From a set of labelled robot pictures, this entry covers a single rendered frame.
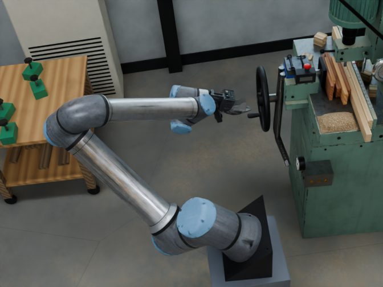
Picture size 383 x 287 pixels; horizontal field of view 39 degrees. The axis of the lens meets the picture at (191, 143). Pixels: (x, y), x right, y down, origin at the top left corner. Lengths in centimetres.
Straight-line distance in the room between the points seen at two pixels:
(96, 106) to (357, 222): 154
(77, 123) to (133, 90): 189
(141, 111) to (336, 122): 74
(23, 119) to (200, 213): 135
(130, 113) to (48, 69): 134
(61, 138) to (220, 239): 67
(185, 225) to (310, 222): 97
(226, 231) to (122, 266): 103
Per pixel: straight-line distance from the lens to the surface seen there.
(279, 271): 216
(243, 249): 203
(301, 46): 252
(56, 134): 196
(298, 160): 230
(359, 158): 245
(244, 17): 372
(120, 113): 193
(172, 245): 208
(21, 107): 305
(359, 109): 218
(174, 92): 235
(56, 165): 316
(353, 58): 228
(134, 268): 286
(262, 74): 228
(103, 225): 304
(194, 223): 193
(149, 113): 201
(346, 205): 271
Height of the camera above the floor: 244
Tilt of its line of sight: 47 degrees down
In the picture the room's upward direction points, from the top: 8 degrees counter-clockwise
